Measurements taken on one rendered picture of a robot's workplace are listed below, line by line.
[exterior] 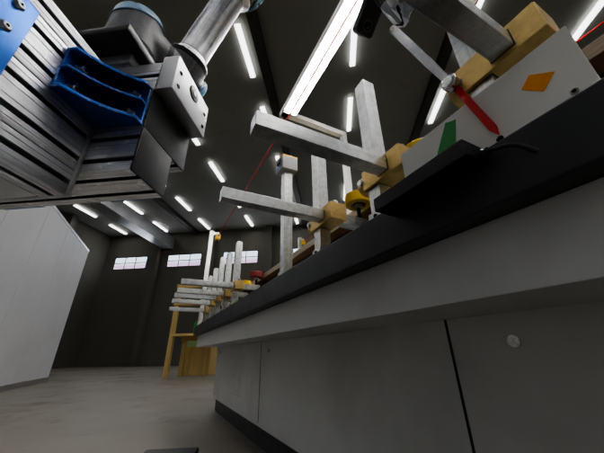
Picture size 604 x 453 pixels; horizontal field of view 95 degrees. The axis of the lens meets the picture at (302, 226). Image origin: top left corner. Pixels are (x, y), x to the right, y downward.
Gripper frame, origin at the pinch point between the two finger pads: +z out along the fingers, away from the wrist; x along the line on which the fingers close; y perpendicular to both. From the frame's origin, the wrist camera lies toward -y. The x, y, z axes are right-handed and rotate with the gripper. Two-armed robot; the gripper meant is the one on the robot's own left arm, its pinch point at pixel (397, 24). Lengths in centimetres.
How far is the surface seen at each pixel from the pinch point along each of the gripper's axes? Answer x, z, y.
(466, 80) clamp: 5.2, 18.8, 4.4
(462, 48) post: 6.0, 11.7, 5.4
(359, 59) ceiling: 295, -580, -275
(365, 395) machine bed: 27, 66, -60
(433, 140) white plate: 5.2, 24.2, -3.5
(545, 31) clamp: 6.2, 20.8, 13.8
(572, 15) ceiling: 636, -566, -6
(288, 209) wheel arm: -5.7, 20.9, -39.0
